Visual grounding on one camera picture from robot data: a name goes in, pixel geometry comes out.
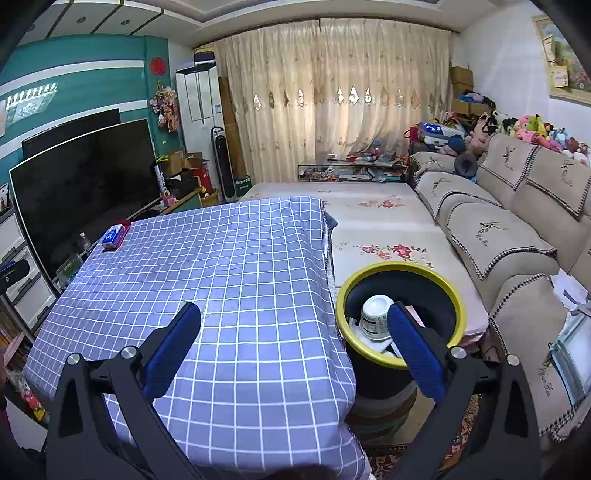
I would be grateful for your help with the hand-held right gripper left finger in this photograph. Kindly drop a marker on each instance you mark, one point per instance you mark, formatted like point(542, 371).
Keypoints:
point(173, 350)

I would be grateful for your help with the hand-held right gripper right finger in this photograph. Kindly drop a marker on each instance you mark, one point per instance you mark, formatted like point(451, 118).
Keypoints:
point(415, 346)

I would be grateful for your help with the white green-label milk bottle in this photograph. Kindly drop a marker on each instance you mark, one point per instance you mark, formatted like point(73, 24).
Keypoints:
point(376, 318)

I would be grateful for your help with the yellow-rimmed black bin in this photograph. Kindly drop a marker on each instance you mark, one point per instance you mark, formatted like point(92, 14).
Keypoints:
point(415, 288)

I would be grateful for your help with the white drawer cabinet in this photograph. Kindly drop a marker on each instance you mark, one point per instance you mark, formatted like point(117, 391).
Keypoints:
point(27, 295)

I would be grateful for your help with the clear water bottle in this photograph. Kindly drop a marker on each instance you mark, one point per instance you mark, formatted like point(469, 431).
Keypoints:
point(84, 244)

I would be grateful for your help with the blue checkered tablecloth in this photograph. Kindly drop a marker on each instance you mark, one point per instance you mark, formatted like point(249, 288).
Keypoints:
point(231, 300)

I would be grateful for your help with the round striped stool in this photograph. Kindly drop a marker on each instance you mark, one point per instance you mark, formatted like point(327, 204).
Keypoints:
point(383, 420)

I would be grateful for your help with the blue tissue pack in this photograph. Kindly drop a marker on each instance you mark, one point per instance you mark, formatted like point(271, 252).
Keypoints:
point(111, 236)

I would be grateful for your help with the large black television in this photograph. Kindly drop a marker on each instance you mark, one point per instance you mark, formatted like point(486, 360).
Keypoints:
point(83, 194)

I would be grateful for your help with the white floral mat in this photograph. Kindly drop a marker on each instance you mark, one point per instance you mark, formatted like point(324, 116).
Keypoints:
point(378, 221)

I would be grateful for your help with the beige sofa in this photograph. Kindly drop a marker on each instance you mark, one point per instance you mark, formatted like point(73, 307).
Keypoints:
point(498, 240)

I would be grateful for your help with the papers in clear bag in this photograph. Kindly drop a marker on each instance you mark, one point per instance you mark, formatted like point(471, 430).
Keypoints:
point(572, 350)

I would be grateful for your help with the cluttered glass coffee table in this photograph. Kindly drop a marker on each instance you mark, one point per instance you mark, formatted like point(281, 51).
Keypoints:
point(351, 170)

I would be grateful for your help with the dark round cushion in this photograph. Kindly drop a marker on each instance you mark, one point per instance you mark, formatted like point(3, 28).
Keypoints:
point(465, 165)

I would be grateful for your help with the open cardboard box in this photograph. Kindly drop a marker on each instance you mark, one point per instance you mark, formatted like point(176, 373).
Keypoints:
point(182, 161)

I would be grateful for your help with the black tower fan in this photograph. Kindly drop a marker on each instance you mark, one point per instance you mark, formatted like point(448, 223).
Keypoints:
point(222, 161)

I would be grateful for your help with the pile of bags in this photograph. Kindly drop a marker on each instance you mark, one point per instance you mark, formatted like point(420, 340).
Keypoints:
point(438, 136)

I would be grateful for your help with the hanging flower decoration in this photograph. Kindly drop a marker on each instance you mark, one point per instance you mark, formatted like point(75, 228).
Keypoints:
point(164, 108)

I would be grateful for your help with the pile of plush toys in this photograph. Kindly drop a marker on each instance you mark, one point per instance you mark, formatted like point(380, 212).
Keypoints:
point(531, 129)

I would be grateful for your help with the white standing air conditioner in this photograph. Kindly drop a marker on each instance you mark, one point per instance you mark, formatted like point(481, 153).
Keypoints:
point(196, 92)

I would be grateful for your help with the cream embroidered curtain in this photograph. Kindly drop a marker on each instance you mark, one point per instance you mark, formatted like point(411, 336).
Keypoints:
point(332, 92)

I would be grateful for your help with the stack of cardboard boxes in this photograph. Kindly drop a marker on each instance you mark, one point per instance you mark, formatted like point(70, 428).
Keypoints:
point(461, 76)

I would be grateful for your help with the black wall screen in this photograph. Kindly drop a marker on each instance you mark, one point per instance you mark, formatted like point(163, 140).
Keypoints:
point(69, 129)

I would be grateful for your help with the crystal wall decoration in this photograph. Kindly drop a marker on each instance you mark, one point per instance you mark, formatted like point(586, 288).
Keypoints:
point(30, 101)

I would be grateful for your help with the red round wall sticker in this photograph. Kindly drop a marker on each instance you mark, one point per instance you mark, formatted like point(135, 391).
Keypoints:
point(158, 65)

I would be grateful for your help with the framed wall picture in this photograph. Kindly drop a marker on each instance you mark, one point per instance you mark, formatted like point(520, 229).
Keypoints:
point(568, 55)

